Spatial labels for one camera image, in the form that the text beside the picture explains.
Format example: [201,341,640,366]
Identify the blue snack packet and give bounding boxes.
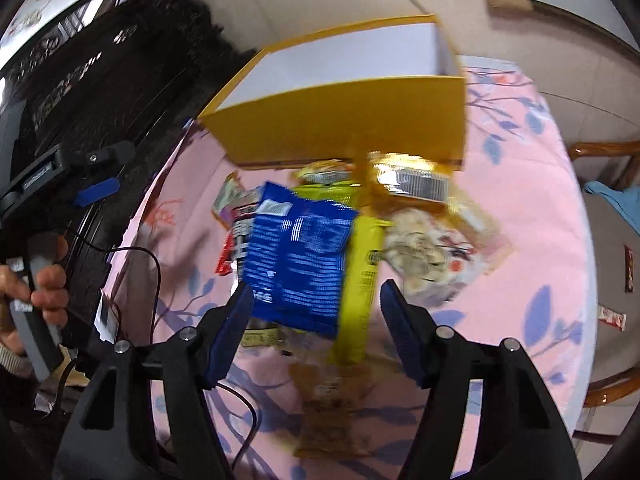
[240,180,361,338]

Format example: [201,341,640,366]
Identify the yellow cardboard box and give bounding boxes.
[196,15,468,171]

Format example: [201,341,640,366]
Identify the small yellow snack packet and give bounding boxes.
[294,159,357,186]

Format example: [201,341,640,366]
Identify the yellow transparent snack packet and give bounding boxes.
[357,150,457,213]

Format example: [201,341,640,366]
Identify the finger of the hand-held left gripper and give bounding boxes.
[70,179,122,208]
[47,141,137,181]

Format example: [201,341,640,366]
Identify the person's left hand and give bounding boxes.
[0,235,71,358]

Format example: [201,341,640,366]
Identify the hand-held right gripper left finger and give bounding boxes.
[52,282,256,480]

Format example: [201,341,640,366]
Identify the wooden chair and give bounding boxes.
[567,140,640,446]

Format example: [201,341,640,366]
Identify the yellow-green snack packet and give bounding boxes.
[292,182,393,366]

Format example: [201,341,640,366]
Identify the pink floral tablecloth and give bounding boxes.
[102,55,601,480]

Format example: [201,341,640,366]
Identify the red and white packet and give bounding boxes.
[597,306,628,332]

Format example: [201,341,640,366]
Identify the dark carved wooden furniture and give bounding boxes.
[0,0,261,341]

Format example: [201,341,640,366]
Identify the small green snack packet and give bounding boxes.
[239,326,282,350]

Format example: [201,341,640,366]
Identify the black cable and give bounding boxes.
[215,382,262,480]
[60,230,163,346]

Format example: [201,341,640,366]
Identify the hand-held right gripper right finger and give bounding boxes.
[380,280,583,480]

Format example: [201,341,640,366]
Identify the red snack packet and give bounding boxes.
[214,200,263,277]

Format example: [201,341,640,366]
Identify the blue cloth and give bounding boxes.
[582,180,640,238]

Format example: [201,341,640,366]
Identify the white tag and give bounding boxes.
[94,294,121,343]

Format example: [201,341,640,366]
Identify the brown kraft snack packet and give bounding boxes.
[289,362,377,459]

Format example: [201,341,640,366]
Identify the person's left forearm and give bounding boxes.
[0,345,33,380]

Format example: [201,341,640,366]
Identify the framed picture with gold figures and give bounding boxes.
[0,0,98,61]

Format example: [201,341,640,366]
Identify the clear white puffs packet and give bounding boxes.
[384,204,516,307]

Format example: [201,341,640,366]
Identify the dark red packet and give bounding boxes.
[624,245,640,293]

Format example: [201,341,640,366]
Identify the colourful peanut snack packet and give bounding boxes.
[212,172,251,223]

